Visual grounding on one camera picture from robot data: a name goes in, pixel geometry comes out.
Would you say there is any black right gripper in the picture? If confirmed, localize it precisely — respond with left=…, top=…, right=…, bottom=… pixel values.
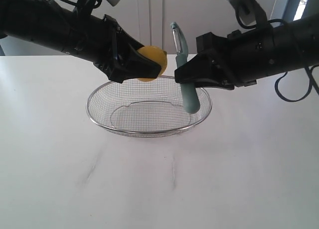
left=174, top=30, right=277, bottom=90

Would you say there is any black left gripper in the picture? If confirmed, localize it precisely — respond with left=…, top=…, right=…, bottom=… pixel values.
left=94, top=15, right=161, bottom=83

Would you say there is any yellow lemon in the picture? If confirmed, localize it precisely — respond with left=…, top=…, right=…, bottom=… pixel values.
left=137, top=45, right=167, bottom=82

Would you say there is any teal handled peeler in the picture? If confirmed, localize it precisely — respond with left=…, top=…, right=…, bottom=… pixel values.
left=170, top=21, right=200, bottom=114

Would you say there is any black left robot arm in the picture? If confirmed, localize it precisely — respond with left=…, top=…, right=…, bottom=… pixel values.
left=0, top=0, right=161, bottom=83

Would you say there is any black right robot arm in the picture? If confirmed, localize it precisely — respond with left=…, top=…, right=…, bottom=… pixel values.
left=174, top=14, right=319, bottom=90

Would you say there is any oval wire mesh basket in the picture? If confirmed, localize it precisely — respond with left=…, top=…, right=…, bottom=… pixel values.
left=86, top=76, right=212, bottom=138

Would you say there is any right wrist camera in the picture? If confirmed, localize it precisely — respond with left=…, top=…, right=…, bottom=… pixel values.
left=228, top=0, right=269, bottom=29

